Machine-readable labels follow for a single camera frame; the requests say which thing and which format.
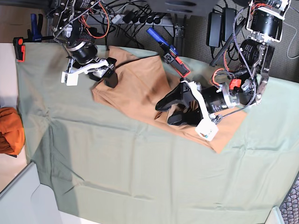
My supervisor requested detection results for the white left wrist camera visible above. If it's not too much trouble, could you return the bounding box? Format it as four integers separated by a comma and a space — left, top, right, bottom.
195, 119, 219, 141

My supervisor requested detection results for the black power strip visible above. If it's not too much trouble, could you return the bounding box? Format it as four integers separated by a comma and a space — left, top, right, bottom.
112, 13, 173, 27

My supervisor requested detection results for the blue orange centre clamp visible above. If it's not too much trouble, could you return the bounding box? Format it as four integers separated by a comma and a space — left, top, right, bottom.
146, 28, 190, 77

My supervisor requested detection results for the black power brick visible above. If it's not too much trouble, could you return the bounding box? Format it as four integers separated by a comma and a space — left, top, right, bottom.
222, 7, 236, 42
206, 12, 222, 48

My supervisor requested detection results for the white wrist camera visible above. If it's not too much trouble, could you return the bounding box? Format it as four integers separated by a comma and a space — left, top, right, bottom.
195, 119, 219, 141
61, 71, 79, 86

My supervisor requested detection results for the white grey bin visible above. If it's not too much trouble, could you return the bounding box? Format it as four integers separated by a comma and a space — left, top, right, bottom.
0, 162, 62, 224

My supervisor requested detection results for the light green table cloth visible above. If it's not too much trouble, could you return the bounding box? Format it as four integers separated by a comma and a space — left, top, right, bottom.
16, 43, 299, 224

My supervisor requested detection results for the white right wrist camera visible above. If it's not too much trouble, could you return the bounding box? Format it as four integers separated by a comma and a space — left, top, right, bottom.
61, 71, 79, 86

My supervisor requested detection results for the blue orange clamp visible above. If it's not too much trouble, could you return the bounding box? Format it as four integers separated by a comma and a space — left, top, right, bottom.
146, 28, 190, 77
13, 13, 56, 62

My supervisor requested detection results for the tan orange T-shirt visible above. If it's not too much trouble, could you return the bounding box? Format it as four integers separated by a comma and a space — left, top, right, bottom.
92, 46, 247, 153

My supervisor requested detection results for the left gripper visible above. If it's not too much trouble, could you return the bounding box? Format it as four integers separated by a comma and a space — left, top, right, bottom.
156, 78, 253, 126

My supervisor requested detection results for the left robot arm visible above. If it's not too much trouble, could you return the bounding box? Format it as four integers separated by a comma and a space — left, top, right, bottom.
147, 0, 291, 126

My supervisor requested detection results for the aluminium frame post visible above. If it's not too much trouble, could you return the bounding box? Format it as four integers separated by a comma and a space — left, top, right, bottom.
171, 13, 187, 56

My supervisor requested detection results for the dark orange folded garment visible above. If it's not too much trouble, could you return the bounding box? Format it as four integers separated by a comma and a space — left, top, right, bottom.
0, 107, 25, 156

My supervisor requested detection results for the blue orange left clamp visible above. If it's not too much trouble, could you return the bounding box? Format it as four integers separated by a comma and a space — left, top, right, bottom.
13, 13, 56, 62

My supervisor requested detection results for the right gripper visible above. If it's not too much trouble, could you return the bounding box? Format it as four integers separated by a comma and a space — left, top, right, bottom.
67, 43, 119, 89

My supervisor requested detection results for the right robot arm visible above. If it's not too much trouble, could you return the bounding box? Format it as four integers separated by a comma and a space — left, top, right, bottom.
52, 0, 118, 88

